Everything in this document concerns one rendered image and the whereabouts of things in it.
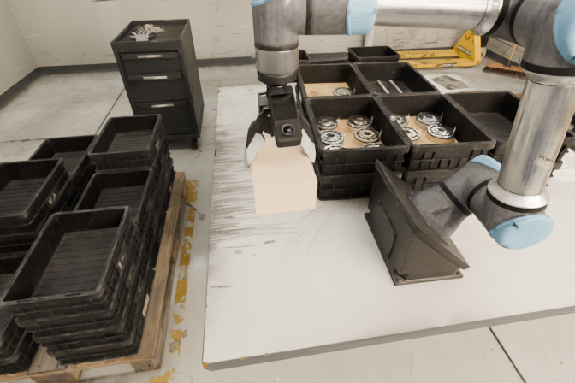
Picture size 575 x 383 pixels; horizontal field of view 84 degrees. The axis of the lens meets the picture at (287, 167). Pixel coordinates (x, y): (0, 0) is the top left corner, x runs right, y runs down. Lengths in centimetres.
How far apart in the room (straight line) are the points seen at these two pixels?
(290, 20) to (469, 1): 36
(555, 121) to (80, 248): 153
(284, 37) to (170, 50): 194
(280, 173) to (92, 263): 100
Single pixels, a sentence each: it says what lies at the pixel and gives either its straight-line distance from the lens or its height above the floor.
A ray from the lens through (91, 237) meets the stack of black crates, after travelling 156.
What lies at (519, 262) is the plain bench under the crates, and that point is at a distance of 122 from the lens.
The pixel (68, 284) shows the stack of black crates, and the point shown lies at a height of 49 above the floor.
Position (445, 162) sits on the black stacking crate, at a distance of 124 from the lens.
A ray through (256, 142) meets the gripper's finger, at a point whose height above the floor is 117.
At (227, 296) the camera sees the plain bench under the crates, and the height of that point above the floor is 70.
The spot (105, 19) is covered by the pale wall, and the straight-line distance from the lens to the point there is 468.
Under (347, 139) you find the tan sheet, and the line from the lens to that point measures 129.
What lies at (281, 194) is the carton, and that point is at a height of 110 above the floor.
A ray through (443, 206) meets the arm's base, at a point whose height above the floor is 91.
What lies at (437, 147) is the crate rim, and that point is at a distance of 117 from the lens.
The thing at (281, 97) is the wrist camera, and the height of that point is 127.
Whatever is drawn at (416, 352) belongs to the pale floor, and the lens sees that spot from 173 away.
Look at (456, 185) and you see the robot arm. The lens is 96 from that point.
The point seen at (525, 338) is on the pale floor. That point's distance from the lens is 199.
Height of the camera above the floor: 151
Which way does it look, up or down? 37 degrees down
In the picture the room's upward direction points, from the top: straight up
